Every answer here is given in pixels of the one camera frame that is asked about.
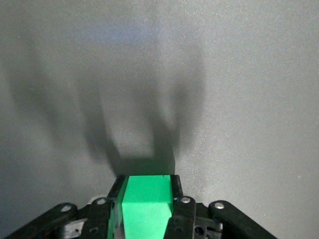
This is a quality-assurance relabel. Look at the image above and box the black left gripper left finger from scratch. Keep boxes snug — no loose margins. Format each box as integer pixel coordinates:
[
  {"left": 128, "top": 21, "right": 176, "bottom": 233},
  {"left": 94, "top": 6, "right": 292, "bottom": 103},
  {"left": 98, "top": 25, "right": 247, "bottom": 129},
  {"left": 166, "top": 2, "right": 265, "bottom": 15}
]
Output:
[{"left": 4, "top": 175, "right": 129, "bottom": 239}]

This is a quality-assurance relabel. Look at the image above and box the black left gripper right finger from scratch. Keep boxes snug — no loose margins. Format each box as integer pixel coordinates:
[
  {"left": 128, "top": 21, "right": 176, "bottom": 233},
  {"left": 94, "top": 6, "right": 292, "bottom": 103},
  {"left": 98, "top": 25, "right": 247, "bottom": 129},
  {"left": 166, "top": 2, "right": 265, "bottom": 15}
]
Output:
[{"left": 165, "top": 175, "right": 276, "bottom": 239}]

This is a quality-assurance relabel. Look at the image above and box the small green cube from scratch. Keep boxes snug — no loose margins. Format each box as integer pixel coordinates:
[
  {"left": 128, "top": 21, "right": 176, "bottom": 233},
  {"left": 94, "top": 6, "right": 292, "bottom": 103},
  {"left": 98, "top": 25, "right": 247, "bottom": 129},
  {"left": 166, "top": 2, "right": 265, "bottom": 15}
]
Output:
[{"left": 121, "top": 175, "right": 174, "bottom": 239}]

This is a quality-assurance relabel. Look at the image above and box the dark grey table mat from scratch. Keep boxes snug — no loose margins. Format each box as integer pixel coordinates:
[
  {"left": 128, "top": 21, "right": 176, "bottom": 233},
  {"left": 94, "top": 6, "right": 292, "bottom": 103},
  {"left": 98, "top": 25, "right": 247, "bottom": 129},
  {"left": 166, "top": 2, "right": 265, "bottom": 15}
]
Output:
[{"left": 0, "top": 0, "right": 319, "bottom": 239}]

